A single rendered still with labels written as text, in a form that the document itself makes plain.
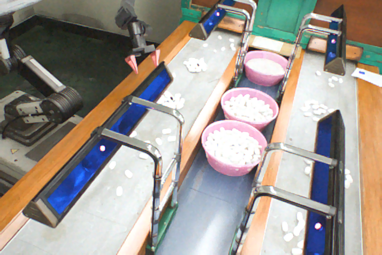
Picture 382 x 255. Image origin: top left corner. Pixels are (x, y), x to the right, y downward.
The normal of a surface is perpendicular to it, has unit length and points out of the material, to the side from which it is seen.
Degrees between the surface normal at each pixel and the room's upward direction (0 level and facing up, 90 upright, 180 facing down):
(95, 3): 90
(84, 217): 0
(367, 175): 0
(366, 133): 0
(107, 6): 90
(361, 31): 90
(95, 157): 58
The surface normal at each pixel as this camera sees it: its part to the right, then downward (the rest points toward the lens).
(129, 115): 0.84, -0.16
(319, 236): -0.74, -0.66
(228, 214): 0.09, -0.77
